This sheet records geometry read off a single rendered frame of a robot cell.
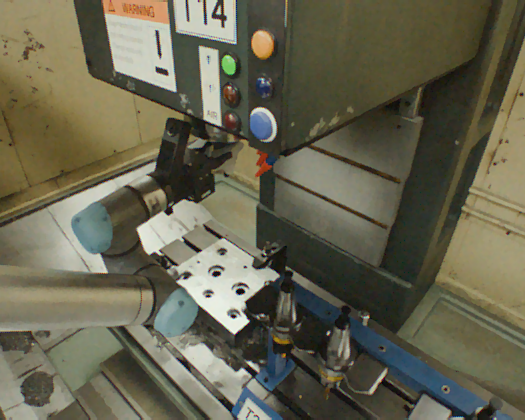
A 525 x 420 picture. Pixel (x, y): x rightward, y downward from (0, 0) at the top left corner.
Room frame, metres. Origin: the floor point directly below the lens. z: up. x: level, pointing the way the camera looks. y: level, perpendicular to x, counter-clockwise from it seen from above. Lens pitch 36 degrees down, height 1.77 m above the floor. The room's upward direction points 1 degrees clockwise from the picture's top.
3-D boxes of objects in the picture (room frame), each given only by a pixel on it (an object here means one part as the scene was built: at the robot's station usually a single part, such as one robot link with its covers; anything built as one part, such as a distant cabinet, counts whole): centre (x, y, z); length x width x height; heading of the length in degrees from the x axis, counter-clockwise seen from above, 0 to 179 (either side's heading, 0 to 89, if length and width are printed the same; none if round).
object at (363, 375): (0.33, -0.17, 1.21); 0.07 x 0.05 x 0.01; 138
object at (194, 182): (0.62, 0.16, 1.39); 0.12 x 0.08 x 0.09; 142
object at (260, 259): (0.84, -0.02, 0.97); 0.13 x 0.03 x 0.15; 138
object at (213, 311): (0.75, 0.09, 0.97); 0.29 x 0.23 x 0.05; 48
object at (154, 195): (0.55, 0.20, 1.39); 0.08 x 0.05 x 0.08; 52
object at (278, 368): (0.52, -0.04, 1.05); 0.10 x 0.05 x 0.30; 138
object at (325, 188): (1.05, -0.22, 1.16); 0.48 x 0.05 x 0.51; 48
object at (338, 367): (0.36, -0.13, 1.21); 0.06 x 0.06 x 0.03
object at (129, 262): (0.49, 0.24, 1.29); 0.11 x 0.08 x 0.11; 45
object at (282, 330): (0.44, -0.05, 1.21); 0.06 x 0.06 x 0.03
